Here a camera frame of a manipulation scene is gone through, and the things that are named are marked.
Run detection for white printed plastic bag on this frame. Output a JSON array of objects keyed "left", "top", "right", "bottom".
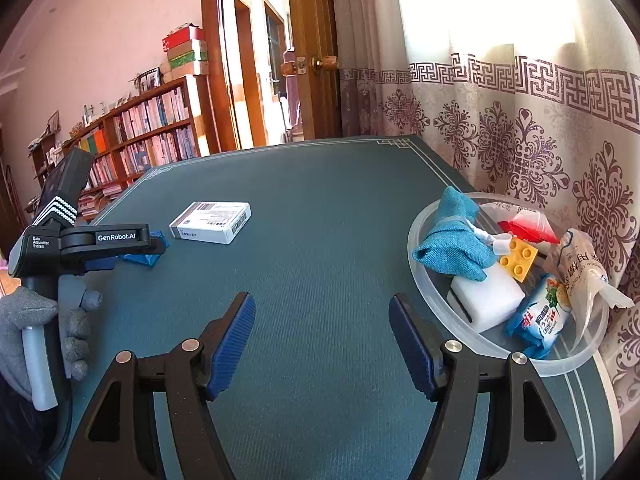
[{"left": 542, "top": 228, "right": 622, "bottom": 356}]

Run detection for small white plastic piece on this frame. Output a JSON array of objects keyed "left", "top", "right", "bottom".
[{"left": 470, "top": 225, "right": 514, "bottom": 256}]

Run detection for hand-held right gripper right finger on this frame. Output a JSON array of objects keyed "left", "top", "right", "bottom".
[{"left": 389, "top": 294, "right": 583, "bottom": 480}]

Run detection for clear plastic bowl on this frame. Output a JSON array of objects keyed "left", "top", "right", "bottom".
[{"left": 406, "top": 192, "right": 611, "bottom": 377}]

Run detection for blue cracker packet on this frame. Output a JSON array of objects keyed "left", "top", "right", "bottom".
[{"left": 505, "top": 274, "right": 573, "bottom": 358}]

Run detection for wooden bookshelf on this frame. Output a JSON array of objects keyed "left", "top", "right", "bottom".
[{"left": 30, "top": 74, "right": 221, "bottom": 221}]

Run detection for yellow toy brick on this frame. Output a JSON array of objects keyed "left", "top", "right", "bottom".
[{"left": 499, "top": 236, "right": 540, "bottom": 282}]

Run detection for framed photo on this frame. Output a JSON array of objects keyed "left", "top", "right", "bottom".
[{"left": 137, "top": 67, "right": 164, "bottom": 92}]

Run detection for white purple patterned curtain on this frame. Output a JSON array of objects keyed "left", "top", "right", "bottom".
[{"left": 390, "top": 0, "right": 640, "bottom": 411}]

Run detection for person's left hand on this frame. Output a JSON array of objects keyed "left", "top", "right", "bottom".
[{"left": 0, "top": 286, "right": 104, "bottom": 401}]

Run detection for green cardboard box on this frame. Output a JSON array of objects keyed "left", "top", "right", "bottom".
[{"left": 168, "top": 52, "right": 209, "bottom": 71}]

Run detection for white sponge black layer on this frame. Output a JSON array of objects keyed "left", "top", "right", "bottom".
[{"left": 450, "top": 263, "right": 527, "bottom": 334}]

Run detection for red cardboard box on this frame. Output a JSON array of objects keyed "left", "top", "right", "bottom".
[{"left": 162, "top": 26, "right": 206, "bottom": 52}]

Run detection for rows of books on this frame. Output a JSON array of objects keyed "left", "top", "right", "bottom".
[{"left": 75, "top": 87, "right": 201, "bottom": 211}]

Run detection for red packet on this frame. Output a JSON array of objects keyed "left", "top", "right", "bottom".
[{"left": 497, "top": 211, "right": 560, "bottom": 245}]

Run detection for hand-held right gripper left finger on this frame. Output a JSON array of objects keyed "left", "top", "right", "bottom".
[{"left": 60, "top": 291, "right": 257, "bottom": 480}]

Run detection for wooden door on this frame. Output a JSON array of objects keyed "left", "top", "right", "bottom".
[{"left": 285, "top": 0, "right": 342, "bottom": 141}]

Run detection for person's left forearm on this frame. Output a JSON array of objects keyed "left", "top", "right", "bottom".
[{"left": 0, "top": 375, "right": 71, "bottom": 466}]

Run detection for wooden door frame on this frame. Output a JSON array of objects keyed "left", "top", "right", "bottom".
[{"left": 200, "top": 0, "right": 242, "bottom": 153}]

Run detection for blue cloth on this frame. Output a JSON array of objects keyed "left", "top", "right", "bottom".
[{"left": 411, "top": 186, "right": 501, "bottom": 282}]

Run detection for white barcode carton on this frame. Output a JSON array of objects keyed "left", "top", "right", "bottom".
[{"left": 169, "top": 201, "right": 252, "bottom": 245}]

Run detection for grey patterned curtain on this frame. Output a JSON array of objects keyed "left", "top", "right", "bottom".
[{"left": 327, "top": 0, "right": 416, "bottom": 138}]

